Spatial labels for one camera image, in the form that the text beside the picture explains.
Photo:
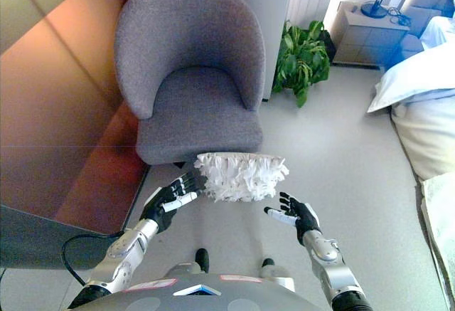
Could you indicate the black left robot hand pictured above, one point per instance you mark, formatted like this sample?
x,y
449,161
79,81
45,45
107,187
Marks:
x,y
161,206

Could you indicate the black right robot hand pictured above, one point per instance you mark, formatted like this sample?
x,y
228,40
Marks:
x,y
305,218

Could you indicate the white fringed pillow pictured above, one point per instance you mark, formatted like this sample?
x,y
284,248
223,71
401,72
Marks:
x,y
241,177

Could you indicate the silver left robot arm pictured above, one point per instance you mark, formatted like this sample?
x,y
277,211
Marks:
x,y
121,257

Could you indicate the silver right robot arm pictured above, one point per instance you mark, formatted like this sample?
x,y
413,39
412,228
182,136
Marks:
x,y
330,264

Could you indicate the silver left robot leg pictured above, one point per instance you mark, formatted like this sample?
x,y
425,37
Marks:
x,y
202,259

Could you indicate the grey robot torso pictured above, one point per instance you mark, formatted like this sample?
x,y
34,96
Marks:
x,y
199,296

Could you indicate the white bed mattress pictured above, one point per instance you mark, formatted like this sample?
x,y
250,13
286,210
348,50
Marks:
x,y
426,136

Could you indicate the green potted plant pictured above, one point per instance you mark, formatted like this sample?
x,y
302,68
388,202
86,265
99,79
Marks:
x,y
302,58

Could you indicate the grey fabric armchair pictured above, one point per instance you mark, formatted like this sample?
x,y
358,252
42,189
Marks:
x,y
192,40

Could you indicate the beige nightstand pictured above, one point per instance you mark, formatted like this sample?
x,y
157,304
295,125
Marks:
x,y
369,37

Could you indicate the small dark remote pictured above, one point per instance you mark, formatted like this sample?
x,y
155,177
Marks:
x,y
353,8

